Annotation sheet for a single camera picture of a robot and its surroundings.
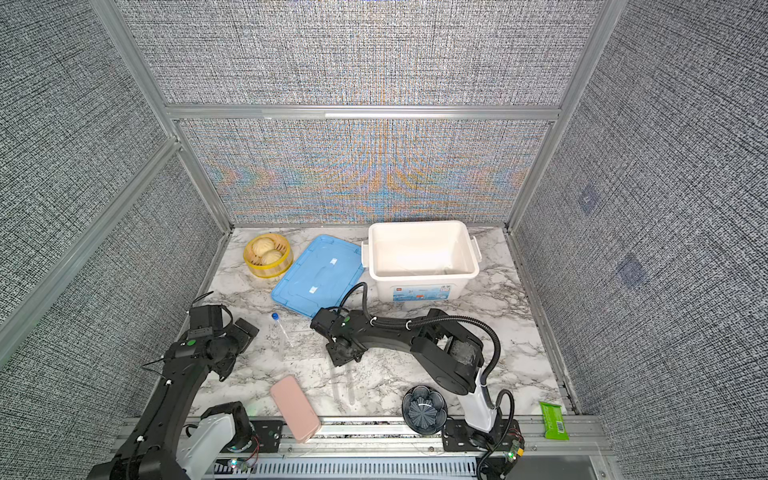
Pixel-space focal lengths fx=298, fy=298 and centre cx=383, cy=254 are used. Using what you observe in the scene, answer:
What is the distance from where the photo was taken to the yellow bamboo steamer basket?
105 cm

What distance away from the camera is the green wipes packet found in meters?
0.75

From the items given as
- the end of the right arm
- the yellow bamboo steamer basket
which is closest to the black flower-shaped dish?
the end of the right arm

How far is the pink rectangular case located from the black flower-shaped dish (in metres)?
0.23

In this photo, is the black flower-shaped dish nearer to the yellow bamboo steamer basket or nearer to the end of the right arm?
the end of the right arm

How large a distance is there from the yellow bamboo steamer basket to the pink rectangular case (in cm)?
38

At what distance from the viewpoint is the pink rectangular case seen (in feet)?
2.45

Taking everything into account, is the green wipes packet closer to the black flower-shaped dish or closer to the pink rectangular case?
the black flower-shaped dish

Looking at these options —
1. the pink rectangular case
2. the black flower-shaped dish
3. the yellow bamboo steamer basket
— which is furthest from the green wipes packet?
the yellow bamboo steamer basket

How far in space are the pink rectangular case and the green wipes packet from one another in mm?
583

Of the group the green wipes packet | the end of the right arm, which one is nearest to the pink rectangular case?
the end of the right arm

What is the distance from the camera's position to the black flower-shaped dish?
0.75m

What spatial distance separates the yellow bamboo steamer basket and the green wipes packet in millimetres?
900

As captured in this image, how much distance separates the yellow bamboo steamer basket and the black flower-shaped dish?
0.60 m
